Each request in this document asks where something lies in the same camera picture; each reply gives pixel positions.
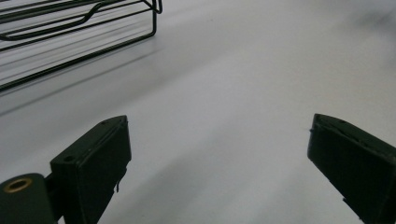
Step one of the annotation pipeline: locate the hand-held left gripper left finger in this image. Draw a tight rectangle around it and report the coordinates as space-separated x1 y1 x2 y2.
49 115 133 224

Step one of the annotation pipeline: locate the black wire rack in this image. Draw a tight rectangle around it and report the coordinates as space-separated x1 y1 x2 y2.
0 0 163 93

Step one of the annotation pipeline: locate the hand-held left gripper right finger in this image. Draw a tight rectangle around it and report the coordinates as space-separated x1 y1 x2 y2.
307 113 396 224

